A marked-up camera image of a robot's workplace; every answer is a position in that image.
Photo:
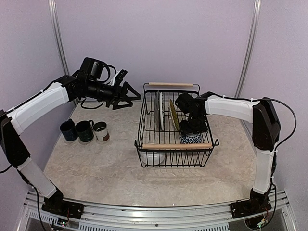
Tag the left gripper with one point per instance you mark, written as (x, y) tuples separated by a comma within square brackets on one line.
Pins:
[(117, 96)]

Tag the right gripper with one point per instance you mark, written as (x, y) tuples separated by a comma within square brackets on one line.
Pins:
[(185, 128)]

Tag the blue white patterned bowl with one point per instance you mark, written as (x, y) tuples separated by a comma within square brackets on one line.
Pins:
[(191, 138)]

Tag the white cup with wood band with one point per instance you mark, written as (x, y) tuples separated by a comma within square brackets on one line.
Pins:
[(101, 131)]

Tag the dark green mug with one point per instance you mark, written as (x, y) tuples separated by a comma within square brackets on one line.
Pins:
[(84, 130)]

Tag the navy blue mug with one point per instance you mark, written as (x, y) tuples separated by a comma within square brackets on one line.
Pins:
[(68, 129)]

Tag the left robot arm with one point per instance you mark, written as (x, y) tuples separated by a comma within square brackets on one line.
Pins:
[(84, 83)]

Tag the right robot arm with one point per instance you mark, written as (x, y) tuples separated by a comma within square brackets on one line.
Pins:
[(266, 131)]

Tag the gold patterned plate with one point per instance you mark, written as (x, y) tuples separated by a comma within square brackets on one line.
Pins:
[(174, 115)]

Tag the grey plate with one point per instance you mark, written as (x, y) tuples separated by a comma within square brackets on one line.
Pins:
[(157, 110)]

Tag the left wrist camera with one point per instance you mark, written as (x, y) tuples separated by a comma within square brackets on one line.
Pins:
[(118, 77)]

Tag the black wire dish rack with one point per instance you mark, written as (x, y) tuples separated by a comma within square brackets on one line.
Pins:
[(149, 134)]

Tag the rear wooden rack handle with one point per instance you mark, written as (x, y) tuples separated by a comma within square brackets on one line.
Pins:
[(170, 84)]

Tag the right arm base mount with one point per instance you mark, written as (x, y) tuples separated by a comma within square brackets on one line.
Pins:
[(247, 208)]

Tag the left aluminium corner post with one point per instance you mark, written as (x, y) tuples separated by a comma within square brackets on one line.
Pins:
[(57, 34)]

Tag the aluminium corner post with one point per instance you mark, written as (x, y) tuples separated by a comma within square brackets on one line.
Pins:
[(249, 47), (57, 34)]

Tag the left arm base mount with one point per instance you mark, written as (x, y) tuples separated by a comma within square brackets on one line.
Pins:
[(65, 208)]

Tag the right aluminium corner post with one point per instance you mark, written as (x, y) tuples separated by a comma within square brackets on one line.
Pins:
[(249, 47)]

